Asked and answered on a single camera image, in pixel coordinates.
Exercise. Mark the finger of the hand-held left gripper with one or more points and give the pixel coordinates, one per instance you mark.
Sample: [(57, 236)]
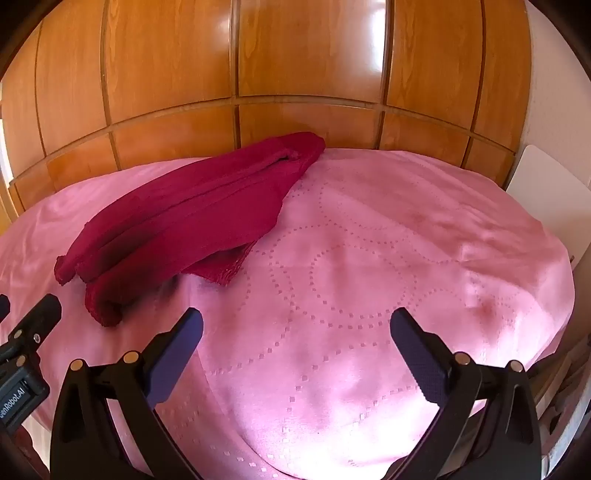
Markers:
[(3, 307), (39, 318)]

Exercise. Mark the brown wooden furniture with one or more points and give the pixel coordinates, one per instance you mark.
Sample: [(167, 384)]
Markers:
[(561, 397)]

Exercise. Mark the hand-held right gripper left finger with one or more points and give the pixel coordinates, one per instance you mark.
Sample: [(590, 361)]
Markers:
[(182, 341)]

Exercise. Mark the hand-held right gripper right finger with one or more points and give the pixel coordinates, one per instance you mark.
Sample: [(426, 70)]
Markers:
[(413, 344)]

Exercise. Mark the pink patterned bedspread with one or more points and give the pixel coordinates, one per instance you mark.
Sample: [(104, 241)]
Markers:
[(351, 277)]

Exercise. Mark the wooden panelled wardrobe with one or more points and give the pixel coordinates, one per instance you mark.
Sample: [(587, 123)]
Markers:
[(300, 55)]

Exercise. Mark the maroon knit garment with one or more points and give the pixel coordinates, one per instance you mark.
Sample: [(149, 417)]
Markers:
[(184, 217)]

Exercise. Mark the white board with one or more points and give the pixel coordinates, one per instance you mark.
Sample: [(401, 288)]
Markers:
[(545, 184)]

